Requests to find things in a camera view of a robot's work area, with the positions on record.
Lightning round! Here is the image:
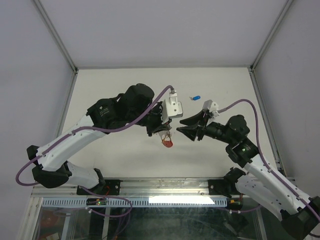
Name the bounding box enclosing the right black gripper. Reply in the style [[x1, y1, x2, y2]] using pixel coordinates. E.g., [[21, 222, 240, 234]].
[[176, 110, 235, 146]]

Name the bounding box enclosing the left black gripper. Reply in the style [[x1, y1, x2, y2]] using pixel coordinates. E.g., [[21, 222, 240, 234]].
[[128, 102, 173, 138]]

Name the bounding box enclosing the red silver carabiner keyring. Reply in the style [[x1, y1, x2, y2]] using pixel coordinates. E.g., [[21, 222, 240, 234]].
[[160, 131, 174, 148]]

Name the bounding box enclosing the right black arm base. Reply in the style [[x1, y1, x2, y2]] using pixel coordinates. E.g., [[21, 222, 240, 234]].
[[207, 167, 246, 198]]

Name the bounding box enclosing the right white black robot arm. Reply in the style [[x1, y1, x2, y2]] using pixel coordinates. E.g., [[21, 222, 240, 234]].
[[177, 111, 320, 240]]

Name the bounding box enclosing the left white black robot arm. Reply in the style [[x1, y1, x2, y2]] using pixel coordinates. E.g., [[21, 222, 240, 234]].
[[26, 83, 179, 195]]

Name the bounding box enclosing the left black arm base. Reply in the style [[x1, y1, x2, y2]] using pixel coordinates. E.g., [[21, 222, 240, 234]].
[[88, 178, 122, 196]]

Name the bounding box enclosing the blue key tag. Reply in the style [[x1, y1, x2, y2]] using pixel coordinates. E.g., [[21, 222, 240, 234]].
[[190, 95, 201, 101]]

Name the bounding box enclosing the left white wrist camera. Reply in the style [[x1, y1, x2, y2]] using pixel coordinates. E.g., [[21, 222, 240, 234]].
[[162, 91, 183, 123]]

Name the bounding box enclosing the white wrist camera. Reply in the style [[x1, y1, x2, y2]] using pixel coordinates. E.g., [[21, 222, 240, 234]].
[[202, 99, 220, 119], [162, 91, 183, 123]]

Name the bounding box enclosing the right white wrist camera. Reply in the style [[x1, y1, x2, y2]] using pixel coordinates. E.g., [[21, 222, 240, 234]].
[[202, 99, 220, 119]]

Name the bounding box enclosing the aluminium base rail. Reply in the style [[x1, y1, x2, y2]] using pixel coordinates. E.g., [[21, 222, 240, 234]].
[[31, 176, 297, 198]]

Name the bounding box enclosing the white slotted cable duct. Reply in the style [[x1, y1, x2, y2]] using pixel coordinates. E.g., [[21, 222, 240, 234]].
[[42, 195, 228, 208]]

